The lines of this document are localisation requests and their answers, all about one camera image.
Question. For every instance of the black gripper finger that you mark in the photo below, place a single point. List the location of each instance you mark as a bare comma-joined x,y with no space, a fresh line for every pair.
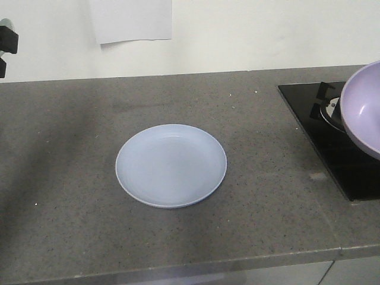
9,40
3,67

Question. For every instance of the purple plastic bowl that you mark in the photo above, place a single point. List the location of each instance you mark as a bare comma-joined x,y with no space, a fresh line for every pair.
359,104

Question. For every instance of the light green plastic spoon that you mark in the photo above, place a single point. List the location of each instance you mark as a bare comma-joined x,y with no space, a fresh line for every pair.
6,22

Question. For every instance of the light blue plate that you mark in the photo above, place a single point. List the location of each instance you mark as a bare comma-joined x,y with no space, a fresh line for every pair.
171,166

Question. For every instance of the white paper sheet on wall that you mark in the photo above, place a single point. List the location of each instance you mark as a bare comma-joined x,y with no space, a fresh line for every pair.
121,21

